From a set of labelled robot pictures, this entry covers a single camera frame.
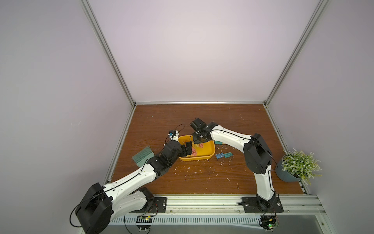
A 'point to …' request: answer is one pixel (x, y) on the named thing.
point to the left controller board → (143, 219)
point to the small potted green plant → (297, 166)
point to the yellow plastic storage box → (199, 151)
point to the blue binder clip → (219, 155)
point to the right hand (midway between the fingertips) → (197, 136)
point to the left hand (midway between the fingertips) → (187, 142)
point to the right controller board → (268, 222)
